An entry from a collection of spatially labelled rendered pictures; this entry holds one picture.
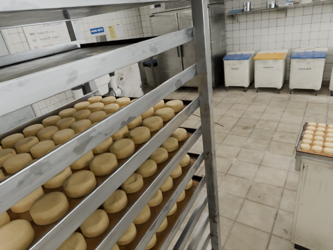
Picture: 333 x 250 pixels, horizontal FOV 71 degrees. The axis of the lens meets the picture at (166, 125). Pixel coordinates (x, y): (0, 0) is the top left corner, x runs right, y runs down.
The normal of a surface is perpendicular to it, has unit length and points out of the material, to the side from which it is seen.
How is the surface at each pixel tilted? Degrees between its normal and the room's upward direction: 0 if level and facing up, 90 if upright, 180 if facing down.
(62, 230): 90
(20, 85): 90
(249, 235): 0
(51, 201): 0
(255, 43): 90
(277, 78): 93
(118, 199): 0
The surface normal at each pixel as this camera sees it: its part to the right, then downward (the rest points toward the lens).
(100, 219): -0.14, -0.89
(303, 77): -0.57, 0.45
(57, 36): 0.83, 0.13
